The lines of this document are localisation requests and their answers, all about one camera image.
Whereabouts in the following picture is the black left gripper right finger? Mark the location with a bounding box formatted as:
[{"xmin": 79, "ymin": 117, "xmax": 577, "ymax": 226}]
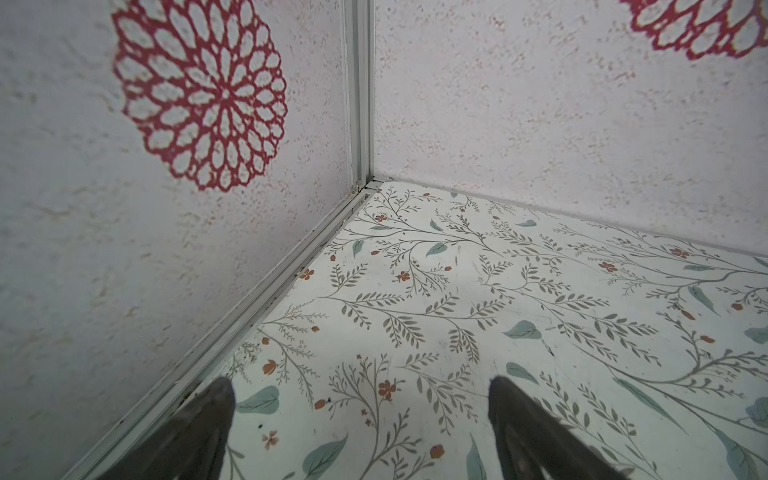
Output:
[{"xmin": 488, "ymin": 376, "xmax": 622, "ymax": 480}]

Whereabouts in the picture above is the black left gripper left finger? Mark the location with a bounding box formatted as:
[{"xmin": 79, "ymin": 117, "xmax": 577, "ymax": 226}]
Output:
[{"xmin": 100, "ymin": 377, "xmax": 236, "ymax": 480}]

